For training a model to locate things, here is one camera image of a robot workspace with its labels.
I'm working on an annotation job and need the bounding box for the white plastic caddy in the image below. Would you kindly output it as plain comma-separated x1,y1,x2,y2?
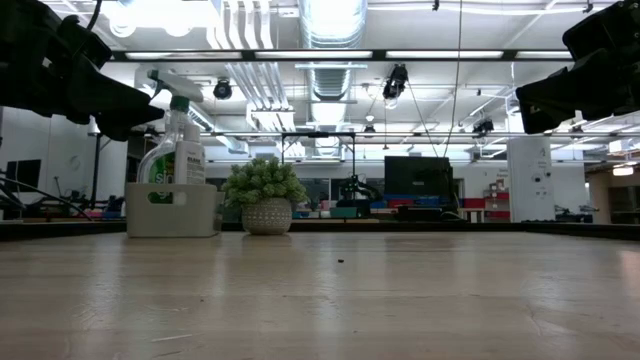
124,181,220,239

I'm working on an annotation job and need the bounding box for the black aluminium table frame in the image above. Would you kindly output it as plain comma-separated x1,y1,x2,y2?
0,218,640,243

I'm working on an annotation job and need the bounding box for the black overhead frame beam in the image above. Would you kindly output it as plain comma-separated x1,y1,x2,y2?
107,48,576,64

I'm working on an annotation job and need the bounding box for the large black monitor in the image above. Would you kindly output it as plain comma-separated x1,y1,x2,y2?
383,155,455,221

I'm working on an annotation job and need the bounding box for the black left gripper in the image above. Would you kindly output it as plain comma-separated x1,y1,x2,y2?
0,0,166,142

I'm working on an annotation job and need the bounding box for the clear green-label spray bottle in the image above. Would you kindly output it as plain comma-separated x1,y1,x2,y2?
136,68,206,205

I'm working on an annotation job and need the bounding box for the small white bottle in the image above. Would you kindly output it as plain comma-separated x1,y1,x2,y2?
173,123,207,186

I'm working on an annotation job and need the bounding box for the potted green succulent plant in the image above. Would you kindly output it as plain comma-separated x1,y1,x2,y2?
221,155,310,237

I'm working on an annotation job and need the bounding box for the small black monitor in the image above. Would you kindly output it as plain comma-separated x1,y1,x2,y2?
2,158,42,195

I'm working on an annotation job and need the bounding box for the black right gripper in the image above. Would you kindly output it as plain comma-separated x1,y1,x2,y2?
515,0,640,135

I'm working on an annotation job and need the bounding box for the black overhead camera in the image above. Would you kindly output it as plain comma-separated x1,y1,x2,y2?
382,63,410,101

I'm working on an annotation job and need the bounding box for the white round pillar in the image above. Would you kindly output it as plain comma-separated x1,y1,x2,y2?
506,136,556,223

